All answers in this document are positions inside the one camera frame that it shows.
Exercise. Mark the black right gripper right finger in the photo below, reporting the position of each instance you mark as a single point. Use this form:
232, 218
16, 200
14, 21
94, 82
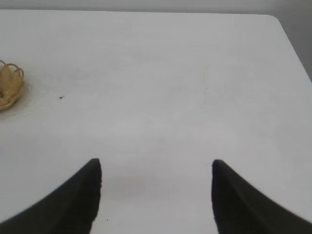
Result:
248, 207

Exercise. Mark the yellow woven wicker basket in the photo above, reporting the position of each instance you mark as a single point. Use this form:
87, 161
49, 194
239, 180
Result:
9, 85

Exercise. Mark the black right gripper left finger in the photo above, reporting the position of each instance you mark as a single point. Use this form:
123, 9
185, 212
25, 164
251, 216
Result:
63, 204

